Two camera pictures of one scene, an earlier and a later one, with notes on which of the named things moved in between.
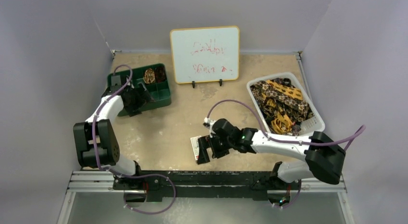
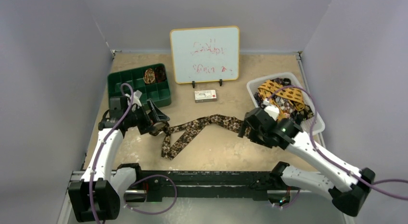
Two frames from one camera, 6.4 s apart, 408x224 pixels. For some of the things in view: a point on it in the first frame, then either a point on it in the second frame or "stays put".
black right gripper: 210,147 → 249,125
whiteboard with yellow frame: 205,54 stays put
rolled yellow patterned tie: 149,76 stays put
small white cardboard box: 195,146 → 205,96
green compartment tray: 155,79 stays put
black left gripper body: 135,101 → 138,118
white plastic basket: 284,107 stays put
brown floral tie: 261,92 → 230,124
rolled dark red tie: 160,74 stays put
